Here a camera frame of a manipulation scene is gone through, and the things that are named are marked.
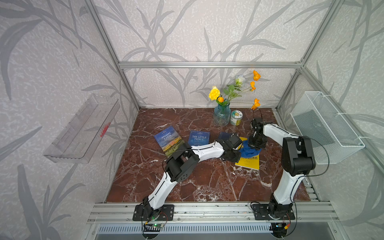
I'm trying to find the blue landscape cover book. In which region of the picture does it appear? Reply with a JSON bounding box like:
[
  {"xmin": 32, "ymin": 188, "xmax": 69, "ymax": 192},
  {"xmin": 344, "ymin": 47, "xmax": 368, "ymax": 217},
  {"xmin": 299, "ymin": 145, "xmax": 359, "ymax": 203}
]
[{"xmin": 154, "ymin": 126, "xmax": 185, "ymax": 158}]

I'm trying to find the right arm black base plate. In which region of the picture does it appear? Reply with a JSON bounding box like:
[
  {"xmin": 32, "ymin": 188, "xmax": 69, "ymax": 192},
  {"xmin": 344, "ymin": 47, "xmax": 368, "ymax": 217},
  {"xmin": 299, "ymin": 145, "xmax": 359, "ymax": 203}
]
[{"xmin": 251, "ymin": 202, "xmax": 296, "ymax": 221}]

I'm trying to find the blue cleaning cloth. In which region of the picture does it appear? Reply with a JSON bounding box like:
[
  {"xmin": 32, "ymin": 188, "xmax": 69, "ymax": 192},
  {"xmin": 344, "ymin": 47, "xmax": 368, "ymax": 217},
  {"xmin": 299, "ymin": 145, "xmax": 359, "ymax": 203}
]
[{"xmin": 239, "ymin": 140, "xmax": 262, "ymax": 159}]

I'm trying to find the white wire mesh basket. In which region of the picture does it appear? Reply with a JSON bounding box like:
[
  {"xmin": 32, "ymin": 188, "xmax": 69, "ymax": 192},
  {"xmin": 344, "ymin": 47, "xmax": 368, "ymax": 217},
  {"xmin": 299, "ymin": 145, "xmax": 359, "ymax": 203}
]
[{"xmin": 291, "ymin": 91, "xmax": 365, "ymax": 165}]

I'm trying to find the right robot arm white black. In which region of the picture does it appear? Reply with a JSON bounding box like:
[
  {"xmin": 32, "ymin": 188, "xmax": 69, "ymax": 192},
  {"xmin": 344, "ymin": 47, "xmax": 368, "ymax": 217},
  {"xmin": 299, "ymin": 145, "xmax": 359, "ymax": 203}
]
[{"xmin": 248, "ymin": 118, "xmax": 316, "ymax": 220}]

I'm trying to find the aluminium front rail frame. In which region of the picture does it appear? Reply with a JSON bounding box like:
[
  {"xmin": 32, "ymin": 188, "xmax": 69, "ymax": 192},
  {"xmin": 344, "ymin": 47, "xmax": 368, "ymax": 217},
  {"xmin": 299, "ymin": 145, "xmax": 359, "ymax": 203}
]
[{"xmin": 87, "ymin": 202, "xmax": 340, "ymax": 224}]

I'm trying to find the glass vase with flowers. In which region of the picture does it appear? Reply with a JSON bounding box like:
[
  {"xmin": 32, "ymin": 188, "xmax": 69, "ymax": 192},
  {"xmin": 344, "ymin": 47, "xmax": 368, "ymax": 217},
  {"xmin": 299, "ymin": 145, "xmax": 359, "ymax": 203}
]
[{"xmin": 209, "ymin": 71, "xmax": 261, "ymax": 127}]

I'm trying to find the dark navy book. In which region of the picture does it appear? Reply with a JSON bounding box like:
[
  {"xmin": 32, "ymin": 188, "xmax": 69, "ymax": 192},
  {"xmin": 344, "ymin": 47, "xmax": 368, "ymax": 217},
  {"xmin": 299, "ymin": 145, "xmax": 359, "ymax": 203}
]
[{"xmin": 218, "ymin": 132, "xmax": 233, "ymax": 141}]

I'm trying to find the yellow cover book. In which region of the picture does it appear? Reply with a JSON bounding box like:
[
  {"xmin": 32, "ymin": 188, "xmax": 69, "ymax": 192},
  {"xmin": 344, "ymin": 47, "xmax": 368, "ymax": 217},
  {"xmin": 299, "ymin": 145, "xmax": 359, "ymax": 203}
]
[{"xmin": 235, "ymin": 137, "xmax": 260, "ymax": 170}]

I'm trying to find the blue Little Prince book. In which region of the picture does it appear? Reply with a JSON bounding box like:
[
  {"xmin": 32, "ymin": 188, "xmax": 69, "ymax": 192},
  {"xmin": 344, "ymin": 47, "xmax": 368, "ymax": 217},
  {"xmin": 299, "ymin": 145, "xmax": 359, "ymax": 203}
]
[{"xmin": 188, "ymin": 131, "xmax": 210, "ymax": 146}]

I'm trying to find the green labelled tin can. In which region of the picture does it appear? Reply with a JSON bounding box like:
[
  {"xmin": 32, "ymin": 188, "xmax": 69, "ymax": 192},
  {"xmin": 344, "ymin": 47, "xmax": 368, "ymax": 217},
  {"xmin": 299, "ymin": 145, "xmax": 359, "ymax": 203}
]
[{"xmin": 230, "ymin": 110, "xmax": 243, "ymax": 126}]

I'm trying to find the clear plastic wall shelf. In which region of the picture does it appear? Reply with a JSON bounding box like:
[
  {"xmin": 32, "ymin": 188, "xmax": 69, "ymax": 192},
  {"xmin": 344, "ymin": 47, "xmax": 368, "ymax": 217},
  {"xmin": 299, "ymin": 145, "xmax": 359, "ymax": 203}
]
[{"xmin": 43, "ymin": 94, "xmax": 121, "ymax": 164}]

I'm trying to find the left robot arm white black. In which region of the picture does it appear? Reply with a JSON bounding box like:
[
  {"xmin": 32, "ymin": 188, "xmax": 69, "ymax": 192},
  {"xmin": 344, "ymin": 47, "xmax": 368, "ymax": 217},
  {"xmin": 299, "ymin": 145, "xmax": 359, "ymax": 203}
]
[{"xmin": 143, "ymin": 134, "xmax": 243, "ymax": 213}]

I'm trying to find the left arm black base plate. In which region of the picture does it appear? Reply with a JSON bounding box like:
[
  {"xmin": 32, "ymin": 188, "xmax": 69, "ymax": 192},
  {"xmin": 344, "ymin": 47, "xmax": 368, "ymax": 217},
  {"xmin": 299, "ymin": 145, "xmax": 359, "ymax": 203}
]
[{"xmin": 133, "ymin": 204, "xmax": 175, "ymax": 222}]

